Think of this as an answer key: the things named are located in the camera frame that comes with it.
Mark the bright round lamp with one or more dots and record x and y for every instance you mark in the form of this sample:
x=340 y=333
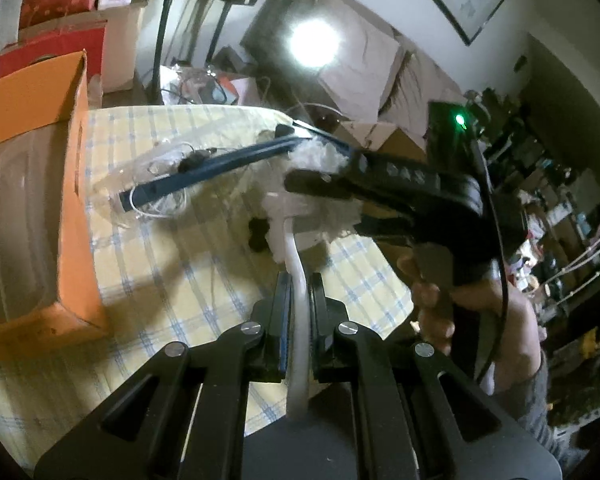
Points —
x=314 y=42

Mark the white drying rack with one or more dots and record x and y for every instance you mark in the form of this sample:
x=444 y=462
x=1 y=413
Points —
x=585 y=255

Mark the black stand pole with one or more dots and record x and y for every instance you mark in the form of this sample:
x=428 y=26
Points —
x=157 y=50

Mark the person's right forearm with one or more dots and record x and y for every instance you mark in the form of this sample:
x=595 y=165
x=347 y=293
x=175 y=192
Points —
x=540 y=410

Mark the red cardboard boxes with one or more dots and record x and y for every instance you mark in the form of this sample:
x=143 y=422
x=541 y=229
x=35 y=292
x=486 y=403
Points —
x=65 y=55

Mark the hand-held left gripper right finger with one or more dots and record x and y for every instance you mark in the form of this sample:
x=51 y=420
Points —
x=316 y=332

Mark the orange cardboard box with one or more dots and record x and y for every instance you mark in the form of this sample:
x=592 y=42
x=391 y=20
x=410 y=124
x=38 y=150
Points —
x=35 y=185

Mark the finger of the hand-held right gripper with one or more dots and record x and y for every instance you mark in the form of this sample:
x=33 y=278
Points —
x=395 y=170
x=325 y=185

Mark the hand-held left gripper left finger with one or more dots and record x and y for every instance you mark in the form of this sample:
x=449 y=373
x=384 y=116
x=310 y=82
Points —
x=281 y=332

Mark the person's right hand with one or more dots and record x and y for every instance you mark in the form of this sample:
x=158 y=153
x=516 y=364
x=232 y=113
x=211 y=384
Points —
x=485 y=325

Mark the beige cushioned sofa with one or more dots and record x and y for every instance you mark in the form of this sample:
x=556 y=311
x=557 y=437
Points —
x=380 y=65

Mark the blue pet brush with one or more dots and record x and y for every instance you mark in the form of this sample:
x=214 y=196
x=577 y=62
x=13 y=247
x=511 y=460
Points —
x=215 y=165

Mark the cluttered dark shelf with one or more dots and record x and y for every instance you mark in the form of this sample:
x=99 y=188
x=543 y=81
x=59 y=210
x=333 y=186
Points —
x=540 y=170

